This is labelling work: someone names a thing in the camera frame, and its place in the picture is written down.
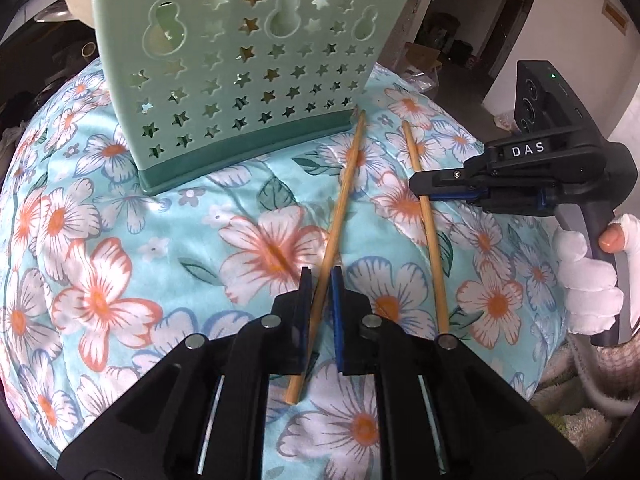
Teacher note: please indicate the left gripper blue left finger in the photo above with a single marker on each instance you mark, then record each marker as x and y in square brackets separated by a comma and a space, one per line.
[199, 413]

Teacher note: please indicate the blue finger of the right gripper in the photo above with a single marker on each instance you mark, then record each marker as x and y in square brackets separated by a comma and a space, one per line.
[445, 185]

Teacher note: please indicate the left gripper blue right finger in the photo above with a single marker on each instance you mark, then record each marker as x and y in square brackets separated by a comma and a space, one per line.
[443, 413]

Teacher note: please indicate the bamboo chopstick six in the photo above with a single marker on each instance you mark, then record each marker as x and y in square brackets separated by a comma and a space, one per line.
[432, 244]

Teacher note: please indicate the bamboo chopstick two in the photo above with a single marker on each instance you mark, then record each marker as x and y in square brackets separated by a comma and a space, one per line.
[333, 243]

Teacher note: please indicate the green utensil holder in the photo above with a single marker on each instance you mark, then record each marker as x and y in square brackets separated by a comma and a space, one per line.
[199, 85]

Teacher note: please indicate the right hand white glove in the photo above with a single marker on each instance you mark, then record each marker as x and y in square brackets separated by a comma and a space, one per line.
[592, 298]

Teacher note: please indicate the floral quilt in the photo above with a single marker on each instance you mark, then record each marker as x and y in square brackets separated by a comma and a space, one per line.
[99, 281]

